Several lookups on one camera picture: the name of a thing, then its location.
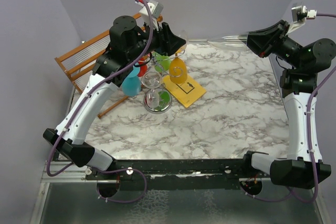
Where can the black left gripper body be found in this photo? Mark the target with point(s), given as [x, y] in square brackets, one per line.
[144, 39]

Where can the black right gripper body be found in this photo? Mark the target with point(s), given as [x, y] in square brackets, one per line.
[286, 48]

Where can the green plastic wine glass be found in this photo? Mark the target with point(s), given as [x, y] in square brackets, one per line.
[162, 62]

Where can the clear wine glass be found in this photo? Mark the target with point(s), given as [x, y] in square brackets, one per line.
[152, 80]
[224, 41]

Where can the orange plastic wine glass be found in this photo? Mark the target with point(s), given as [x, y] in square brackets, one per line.
[177, 68]

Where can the red plastic wine glass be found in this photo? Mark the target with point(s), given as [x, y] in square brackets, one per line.
[143, 67]

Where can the blue plastic wine glass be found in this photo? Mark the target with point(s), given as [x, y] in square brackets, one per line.
[131, 86]

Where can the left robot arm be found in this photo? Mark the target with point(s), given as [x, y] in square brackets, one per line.
[128, 43]

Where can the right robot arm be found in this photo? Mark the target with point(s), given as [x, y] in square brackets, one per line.
[303, 167]

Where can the chrome wine glass rack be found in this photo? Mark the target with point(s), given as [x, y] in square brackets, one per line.
[165, 97]

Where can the wooden dish rack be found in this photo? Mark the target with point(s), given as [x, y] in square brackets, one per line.
[78, 63]

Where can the yellow Little Prince book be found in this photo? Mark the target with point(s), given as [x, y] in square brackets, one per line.
[186, 93]

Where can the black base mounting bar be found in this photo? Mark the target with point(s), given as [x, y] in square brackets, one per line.
[177, 174]

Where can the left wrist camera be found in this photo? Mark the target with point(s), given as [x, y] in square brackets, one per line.
[155, 10]

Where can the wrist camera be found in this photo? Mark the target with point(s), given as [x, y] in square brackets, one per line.
[155, 10]
[299, 16]

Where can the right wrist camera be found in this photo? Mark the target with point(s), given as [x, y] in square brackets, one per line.
[299, 16]

